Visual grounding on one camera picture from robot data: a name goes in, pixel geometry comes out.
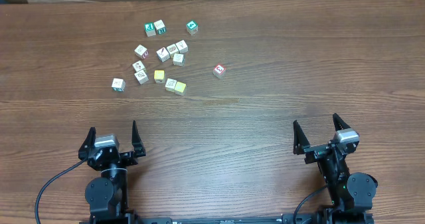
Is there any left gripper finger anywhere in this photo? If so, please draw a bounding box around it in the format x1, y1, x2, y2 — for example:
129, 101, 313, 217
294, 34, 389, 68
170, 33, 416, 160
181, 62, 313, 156
131, 120, 146, 158
78, 127, 96, 160

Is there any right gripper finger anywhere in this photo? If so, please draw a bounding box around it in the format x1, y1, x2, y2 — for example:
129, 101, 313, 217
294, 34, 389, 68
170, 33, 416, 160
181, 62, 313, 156
333, 113, 350, 131
293, 120, 311, 155

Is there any wooden block teal side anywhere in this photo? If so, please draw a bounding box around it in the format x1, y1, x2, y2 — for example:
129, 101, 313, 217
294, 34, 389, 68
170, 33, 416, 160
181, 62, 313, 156
112, 78, 126, 92

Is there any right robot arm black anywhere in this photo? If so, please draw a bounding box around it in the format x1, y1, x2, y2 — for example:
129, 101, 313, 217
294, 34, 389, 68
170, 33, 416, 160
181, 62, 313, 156
292, 113, 378, 224

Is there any wooden block green side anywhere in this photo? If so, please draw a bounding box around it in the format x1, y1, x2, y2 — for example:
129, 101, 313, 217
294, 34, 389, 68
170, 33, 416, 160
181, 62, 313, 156
153, 20, 167, 35

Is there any wooden block red side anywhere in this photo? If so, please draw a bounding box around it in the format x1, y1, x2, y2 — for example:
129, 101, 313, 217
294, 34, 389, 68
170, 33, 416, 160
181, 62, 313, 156
134, 45, 149, 59

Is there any green top wooden block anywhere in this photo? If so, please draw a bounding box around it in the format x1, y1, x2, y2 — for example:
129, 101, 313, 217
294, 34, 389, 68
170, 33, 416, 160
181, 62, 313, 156
144, 23, 156, 37

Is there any wooden block triangle picture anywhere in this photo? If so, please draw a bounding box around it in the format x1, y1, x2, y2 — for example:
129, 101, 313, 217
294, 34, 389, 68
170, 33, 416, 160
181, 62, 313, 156
175, 40, 189, 54

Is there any wooden block ball picture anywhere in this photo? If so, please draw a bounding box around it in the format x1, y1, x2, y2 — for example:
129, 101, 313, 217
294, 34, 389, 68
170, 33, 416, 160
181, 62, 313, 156
134, 70, 149, 84

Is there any green number four block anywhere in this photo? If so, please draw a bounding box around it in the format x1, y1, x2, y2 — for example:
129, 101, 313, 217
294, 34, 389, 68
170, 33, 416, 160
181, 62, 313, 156
186, 20, 199, 35

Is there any wooden block red pencil picture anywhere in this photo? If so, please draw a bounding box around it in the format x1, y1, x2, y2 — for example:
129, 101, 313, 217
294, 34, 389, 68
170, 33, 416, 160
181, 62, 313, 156
156, 47, 170, 62

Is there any wooden block squirrel picture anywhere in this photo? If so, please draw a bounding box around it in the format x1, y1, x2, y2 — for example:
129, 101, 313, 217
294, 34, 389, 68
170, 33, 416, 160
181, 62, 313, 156
132, 60, 147, 72

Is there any yellow wooden block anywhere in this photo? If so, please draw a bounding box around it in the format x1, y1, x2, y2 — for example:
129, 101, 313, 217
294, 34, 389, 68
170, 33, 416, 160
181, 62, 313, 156
174, 82, 187, 96
154, 70, 165, 83

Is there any yellow top wooden block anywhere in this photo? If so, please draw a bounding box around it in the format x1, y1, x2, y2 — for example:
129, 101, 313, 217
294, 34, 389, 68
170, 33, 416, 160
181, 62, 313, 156
154, 70, 165, 83

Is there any red number three block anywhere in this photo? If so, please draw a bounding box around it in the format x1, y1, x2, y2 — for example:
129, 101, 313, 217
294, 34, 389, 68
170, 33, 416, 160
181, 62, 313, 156
213, 64, 226, 79

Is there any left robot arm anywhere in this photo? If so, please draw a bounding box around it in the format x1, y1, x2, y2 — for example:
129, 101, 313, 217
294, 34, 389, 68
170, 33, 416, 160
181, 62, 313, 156
78, 122, 146, 223

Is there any wooden block brown picture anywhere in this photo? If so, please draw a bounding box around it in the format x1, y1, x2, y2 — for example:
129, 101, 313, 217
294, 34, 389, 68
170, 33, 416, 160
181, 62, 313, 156
167, 44, 179, 58

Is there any wooden block green picture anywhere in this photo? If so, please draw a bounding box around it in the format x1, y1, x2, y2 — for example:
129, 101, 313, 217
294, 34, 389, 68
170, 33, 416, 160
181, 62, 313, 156
173, 53, 185, 66

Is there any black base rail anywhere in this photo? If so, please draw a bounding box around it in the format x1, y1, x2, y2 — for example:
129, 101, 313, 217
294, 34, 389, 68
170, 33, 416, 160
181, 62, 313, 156
79, 213, 375, 224

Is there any wooden block scribble picture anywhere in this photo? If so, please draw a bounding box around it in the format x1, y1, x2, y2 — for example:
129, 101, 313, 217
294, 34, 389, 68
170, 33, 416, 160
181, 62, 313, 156
165, 78, 177, 92

